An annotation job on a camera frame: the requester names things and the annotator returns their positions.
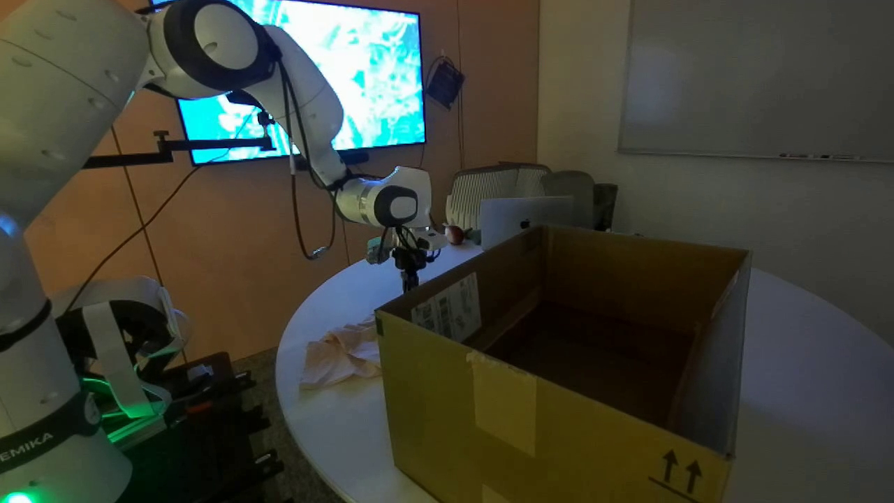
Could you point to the whiteboard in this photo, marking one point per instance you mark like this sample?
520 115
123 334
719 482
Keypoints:
765 73

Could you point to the black pouch on wall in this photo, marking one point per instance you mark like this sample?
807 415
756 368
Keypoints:
445 83

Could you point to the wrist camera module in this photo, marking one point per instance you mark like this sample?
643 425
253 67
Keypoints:
378 253

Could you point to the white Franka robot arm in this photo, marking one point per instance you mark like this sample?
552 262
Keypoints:
65 112

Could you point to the open cardboard box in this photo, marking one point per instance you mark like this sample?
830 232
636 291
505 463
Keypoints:
561 393

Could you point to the peach towel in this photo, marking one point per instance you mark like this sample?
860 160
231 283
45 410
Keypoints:
339 357

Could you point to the black equipment cart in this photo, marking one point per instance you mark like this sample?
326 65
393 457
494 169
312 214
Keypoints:
206 438

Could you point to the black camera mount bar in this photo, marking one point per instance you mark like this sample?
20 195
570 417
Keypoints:
186 149

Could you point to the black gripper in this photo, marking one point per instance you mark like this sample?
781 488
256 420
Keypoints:
410 246

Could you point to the wall-mounted TV screen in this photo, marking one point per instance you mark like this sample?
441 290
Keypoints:
381 73

